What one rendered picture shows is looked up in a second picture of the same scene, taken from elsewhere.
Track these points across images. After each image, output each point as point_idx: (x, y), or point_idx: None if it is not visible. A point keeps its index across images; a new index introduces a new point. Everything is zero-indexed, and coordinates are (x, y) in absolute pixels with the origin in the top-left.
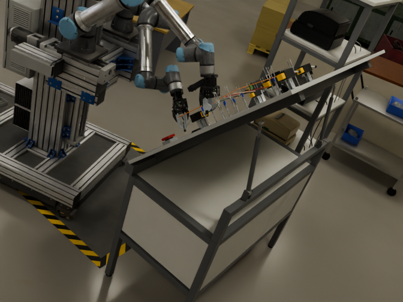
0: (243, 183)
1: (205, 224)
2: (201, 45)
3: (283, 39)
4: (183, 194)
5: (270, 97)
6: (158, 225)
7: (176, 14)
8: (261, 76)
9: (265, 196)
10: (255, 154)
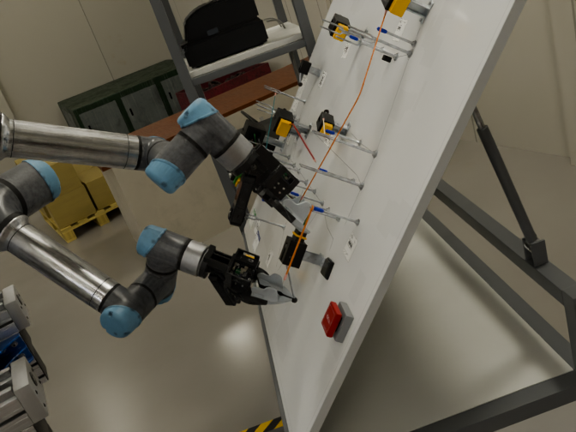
0: (418, 285)
1: (532, 377)
2: (189, 116)
3: (198, 81)
4: (423, 390)
5: (288, 155)
6: None
7: (68, 127)
8: (217, 165)
9: (465, 264)
10: (502, 161)
